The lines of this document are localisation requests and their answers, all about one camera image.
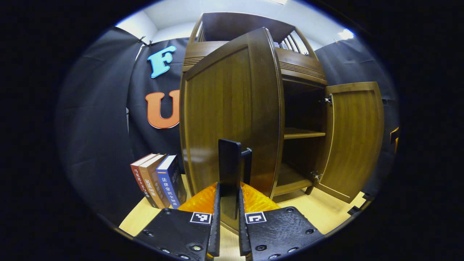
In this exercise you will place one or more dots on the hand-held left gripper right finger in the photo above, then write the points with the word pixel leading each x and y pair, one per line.
pixel 243 235

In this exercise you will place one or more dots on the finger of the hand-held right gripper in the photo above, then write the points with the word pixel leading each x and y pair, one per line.
pixel 394 139

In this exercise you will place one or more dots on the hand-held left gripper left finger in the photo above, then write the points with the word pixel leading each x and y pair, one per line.
pixel 216 232

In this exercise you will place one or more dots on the wooden shoe cabinet door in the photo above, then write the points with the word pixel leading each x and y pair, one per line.
pixel 353 137
pixel 224 101

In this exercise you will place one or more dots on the wooden double-door shoe cabinet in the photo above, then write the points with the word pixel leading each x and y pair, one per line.
pixel 304 69

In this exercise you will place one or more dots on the wooden cabinet shelf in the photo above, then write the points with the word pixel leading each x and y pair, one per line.
pixel 302 133

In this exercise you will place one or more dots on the blue book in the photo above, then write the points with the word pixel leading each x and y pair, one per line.
pixel 170 181

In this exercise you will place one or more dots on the brown book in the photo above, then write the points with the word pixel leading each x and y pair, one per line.
pixel 152 181

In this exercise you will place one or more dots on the red book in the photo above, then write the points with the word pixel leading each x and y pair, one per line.
pixel 139 177

